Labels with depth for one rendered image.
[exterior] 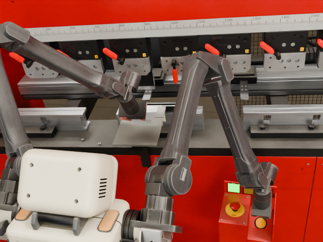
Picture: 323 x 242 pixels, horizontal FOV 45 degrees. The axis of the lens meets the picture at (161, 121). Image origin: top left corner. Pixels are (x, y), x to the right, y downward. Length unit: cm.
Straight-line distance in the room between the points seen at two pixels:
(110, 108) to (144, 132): 205
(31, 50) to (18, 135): 26
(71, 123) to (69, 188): 99
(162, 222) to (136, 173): 88
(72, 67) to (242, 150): 60
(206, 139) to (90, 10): 72
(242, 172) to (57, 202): 61
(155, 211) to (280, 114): 91
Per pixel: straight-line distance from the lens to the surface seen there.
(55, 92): 217
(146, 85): 170
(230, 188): 161
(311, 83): 198
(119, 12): 154
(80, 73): 131
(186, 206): 196
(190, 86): 110
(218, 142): 171
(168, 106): 174
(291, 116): 175
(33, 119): 197
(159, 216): 98
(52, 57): 127
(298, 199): 191
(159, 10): 151
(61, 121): 191
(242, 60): 157
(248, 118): 174
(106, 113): 359
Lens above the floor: 197
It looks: 36 degrees down
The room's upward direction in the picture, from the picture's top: 8 degrees counter-clockwise
